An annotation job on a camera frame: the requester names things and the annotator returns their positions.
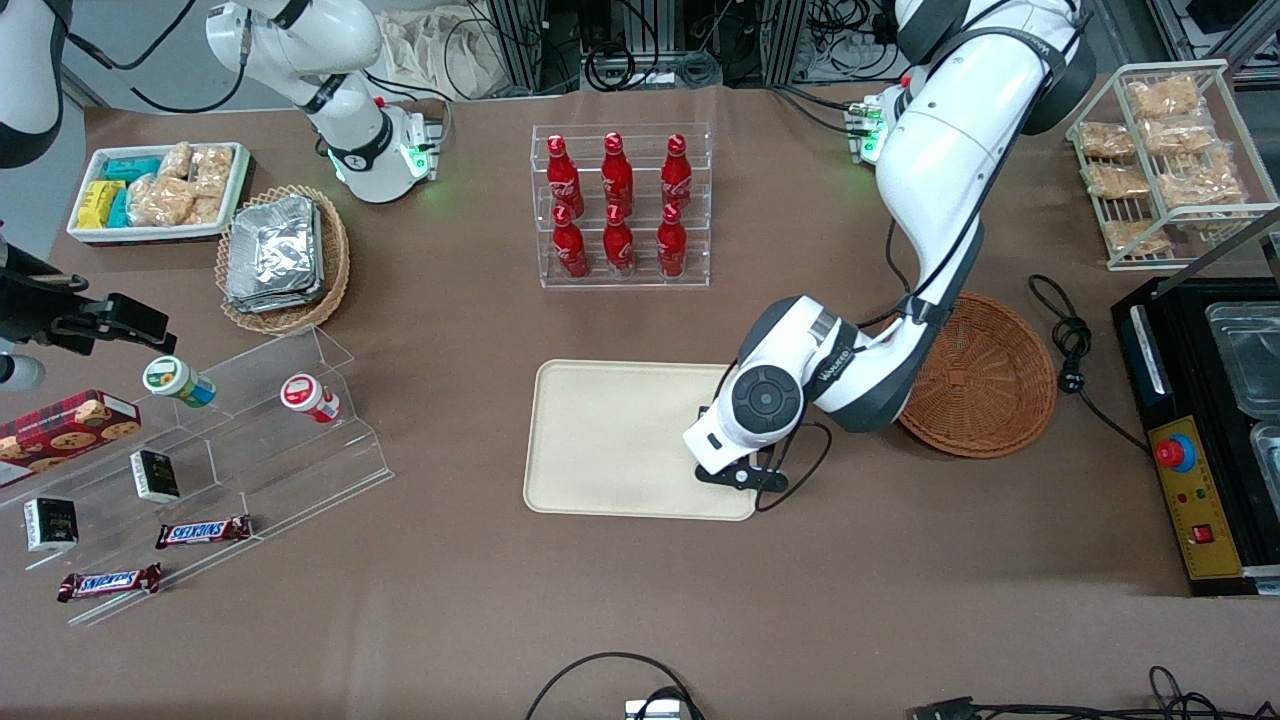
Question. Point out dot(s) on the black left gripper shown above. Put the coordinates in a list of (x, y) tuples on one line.
[(702, 411)]

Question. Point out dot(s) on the black machine with yellow panel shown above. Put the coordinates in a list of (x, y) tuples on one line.
[(1215, 540)]

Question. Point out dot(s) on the rice cracker bag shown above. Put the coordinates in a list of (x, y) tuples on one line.
[(212, 170), (176, 160), (160, 200), (205, 210)]

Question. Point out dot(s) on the small teal snack packet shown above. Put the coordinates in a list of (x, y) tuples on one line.
[(120, 208)]

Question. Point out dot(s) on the small black box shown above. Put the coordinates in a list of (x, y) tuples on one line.
[(155, 477), (50, 524)]

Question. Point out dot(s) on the yellow snack packet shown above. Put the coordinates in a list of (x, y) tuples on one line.
[(98, 203)]

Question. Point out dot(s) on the silver connector box green lights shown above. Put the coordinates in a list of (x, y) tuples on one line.
[(862, 125), (425, 145)]

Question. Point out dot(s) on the brown wicker basket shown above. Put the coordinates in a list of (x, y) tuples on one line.
[(990, 390)]

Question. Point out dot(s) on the green lid snack cup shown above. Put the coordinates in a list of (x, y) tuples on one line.
[(175, 380)]

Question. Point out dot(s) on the small silver device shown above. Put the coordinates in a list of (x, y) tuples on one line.
[(655, 711)]

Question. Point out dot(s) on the red lid snack cup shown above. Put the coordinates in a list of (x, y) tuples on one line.
[(305, 396)]

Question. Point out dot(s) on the red cookie box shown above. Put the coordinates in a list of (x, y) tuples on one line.
[(60, 430)]

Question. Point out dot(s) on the silver foil packs stack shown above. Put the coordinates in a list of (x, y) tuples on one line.
[(272, 255)]

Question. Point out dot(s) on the beige plastic tray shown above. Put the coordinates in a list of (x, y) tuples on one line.
[(610, 440)]

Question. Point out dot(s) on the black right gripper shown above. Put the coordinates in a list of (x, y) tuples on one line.
[(36, 312)]

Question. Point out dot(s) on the snickers bar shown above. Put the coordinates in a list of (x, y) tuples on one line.
[(108, 583), (203, 532)]

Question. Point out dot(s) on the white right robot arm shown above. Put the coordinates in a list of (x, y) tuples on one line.
[(355, 120)]

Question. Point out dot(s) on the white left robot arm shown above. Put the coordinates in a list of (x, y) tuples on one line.
[(940, 170)]

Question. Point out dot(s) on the light wicker basket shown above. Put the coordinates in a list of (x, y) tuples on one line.
[(335, 260)]

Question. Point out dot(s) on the grey metal bar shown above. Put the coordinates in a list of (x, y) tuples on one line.
[(1230, 242)]

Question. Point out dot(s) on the beige cloth bag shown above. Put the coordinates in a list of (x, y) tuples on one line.
[(440, 55)]

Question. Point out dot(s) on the clear acrylic tiered stand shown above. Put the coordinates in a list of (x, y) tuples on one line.
[(290, 470)]

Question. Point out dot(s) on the clear bag of crackers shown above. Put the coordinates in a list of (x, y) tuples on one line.
[(1117, 181), (1135, 237), (1105, 140), (1165, 97), (1200, 182), (1180, 133)]

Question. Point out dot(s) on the clear acrylic bottle rack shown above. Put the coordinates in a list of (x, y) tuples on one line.
[(640, 285)]

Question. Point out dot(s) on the white rectangular snack tray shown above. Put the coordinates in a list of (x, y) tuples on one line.
[(235, 190)]

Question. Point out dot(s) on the red cola bottle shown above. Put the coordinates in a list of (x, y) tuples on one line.
[(676, 172), (570, 250), (619, 248), (563, 175), (671, 248), (617, 170)]

